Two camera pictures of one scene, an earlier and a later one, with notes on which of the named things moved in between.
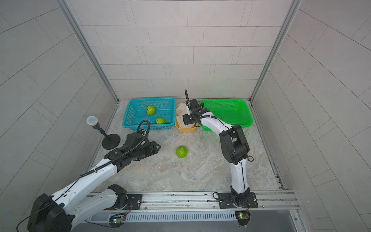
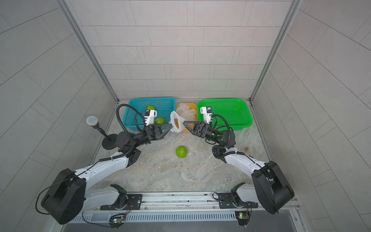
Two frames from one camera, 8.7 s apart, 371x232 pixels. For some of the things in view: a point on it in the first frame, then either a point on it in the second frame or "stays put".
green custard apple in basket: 150,110 stays put
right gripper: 187,119 → 205,132
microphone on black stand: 110,141 stays put
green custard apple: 181,152 stays put
